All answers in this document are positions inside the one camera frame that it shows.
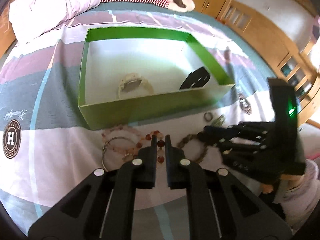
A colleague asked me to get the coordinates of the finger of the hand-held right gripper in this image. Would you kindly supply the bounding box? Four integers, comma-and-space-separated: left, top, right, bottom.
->
217, 139, 283, 183
197, 121, 276, 146

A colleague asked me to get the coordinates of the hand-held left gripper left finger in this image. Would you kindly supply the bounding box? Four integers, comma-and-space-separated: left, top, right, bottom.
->
27, 135, 158, 240

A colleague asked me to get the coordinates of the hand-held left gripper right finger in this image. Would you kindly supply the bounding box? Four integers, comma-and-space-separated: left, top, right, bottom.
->
165, 135, 293, 240

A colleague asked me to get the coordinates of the red bead bracelet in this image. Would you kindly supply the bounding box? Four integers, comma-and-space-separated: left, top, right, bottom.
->
137, 130, 167, 163

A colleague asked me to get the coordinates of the brown bead bracelet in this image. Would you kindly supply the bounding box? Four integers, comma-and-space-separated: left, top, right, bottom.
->
177, 134, 208, 163

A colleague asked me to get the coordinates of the green cardboard box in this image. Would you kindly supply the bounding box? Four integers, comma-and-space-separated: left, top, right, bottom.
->
77, 27, 235, 130

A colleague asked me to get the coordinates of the person's right forearm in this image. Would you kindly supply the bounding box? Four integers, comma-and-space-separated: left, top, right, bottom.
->
274, 159, 320, 230

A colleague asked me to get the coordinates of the person's right hand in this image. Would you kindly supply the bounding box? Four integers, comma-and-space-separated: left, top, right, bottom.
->
259, 183, 275, 195

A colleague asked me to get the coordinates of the silver bangle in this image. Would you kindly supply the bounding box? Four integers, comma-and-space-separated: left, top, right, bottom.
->
102, 136, 137, 172

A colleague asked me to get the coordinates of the black wrist watch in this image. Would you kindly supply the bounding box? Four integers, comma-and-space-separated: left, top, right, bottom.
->
179, 67, 211, 90

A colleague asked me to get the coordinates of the white wrist watch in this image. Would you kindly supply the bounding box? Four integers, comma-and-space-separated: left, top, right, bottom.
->
117, 73, 155, 99

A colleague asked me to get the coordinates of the wooden wardrobe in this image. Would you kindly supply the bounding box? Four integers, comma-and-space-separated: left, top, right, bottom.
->
145, 0, 320, 130

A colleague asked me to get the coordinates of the printed bedsheet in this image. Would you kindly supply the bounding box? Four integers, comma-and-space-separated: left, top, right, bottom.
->
0, 5, 308, 240

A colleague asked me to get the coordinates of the white pillow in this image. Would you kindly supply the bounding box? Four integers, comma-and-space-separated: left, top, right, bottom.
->
9, 0, 103, 44

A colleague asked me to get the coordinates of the wooden headboard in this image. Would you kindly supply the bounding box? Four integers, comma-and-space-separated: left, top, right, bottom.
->
0, 0, 18, 58

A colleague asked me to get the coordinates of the brown bracelet with white pendant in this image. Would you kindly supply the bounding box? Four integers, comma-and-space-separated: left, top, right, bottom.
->
236, 92, 253, 115

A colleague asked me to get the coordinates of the pink bead bracelet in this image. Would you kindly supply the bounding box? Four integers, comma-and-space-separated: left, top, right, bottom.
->
101, 125, 144, 163

